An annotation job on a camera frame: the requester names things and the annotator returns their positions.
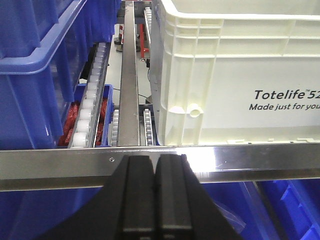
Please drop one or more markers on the clear bag of parts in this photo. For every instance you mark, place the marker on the clear bag of parts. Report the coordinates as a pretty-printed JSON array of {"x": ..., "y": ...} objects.
[{"x": 233, "y": 219}]

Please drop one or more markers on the white roller track left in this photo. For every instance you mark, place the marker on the white roller track left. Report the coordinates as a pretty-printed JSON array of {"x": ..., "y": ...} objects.
[{"x": 86, "y": 123}]

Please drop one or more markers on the white Totelife plastic crate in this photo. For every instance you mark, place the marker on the white Totelife plastic crate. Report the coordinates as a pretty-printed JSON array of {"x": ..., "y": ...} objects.
[{"x": 235, "y": 71}]

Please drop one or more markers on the blue bin upper left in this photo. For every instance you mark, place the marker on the blue bin upper left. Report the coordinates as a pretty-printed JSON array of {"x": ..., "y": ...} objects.
[{"x": 44, "y": 45}]

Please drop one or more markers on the blue bin with red parts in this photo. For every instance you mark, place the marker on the blue bin with red parts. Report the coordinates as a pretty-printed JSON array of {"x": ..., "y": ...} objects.
[{"x": 105, "y": 117}]

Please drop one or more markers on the steel shelf divider rail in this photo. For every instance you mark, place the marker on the steel shelf divider rail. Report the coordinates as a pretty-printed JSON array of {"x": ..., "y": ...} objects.
[{"x": 129, "y": 125}]

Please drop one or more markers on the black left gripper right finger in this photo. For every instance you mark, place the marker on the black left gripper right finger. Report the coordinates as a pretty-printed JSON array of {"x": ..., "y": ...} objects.
[{"x": 184, "y": 209}]

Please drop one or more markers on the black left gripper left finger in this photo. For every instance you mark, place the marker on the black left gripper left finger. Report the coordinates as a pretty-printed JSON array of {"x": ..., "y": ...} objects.
[{"x": 124, "y": 208}]

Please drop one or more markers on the blue bin lower left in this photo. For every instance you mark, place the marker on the blue bin lower left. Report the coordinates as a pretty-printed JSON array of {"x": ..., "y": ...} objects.
[{"x": 26, "y": 214}]

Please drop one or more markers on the blue bin with bag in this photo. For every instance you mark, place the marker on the blue bin with bag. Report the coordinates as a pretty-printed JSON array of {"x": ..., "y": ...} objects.
[{"x": 273, "y": 210}]

